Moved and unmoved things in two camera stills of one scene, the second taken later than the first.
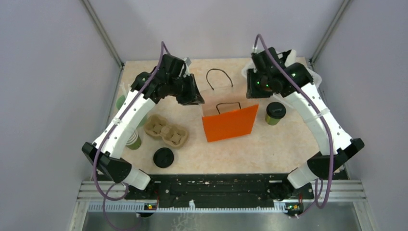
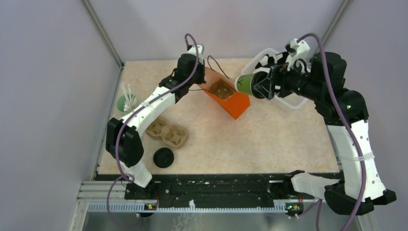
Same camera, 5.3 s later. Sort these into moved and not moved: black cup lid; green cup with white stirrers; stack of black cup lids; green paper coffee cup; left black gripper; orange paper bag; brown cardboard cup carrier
Moved: green paper coffee cup; black cup lid; left black gripper; orange paper bag
Not moved: brown cardboard cup carrier; green cup with white stirrers; stack of black cup lids
